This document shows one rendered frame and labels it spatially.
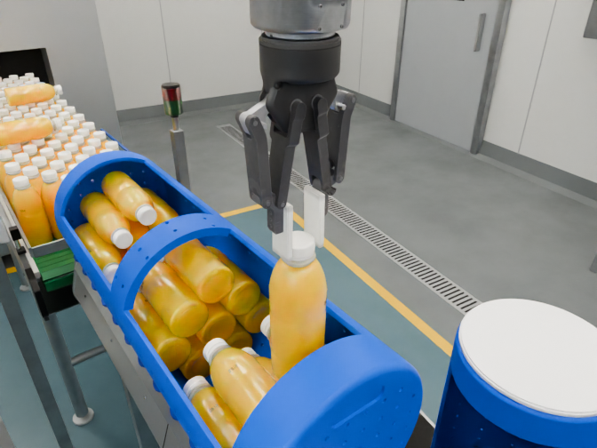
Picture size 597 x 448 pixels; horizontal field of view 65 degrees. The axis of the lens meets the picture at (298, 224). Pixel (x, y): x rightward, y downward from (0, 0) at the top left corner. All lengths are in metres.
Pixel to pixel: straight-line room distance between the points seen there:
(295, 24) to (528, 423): 0.71
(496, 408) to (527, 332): 0.17
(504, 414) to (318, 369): 0.41
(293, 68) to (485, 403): 0.66
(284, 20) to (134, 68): 5.17
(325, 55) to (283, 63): 0.04
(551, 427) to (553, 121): 3.54
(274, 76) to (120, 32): 5.07
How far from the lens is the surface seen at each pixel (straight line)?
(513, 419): 0.89
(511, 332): 0.97
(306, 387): 0.55
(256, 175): 0.46
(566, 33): 4.19
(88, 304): 1.32
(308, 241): 0.54
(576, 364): 0.96
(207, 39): 5.74
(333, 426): 0.58
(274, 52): 0.43
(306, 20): 0.41
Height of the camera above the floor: 1.65
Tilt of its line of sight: 30 degrees down
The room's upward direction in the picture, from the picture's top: straight up
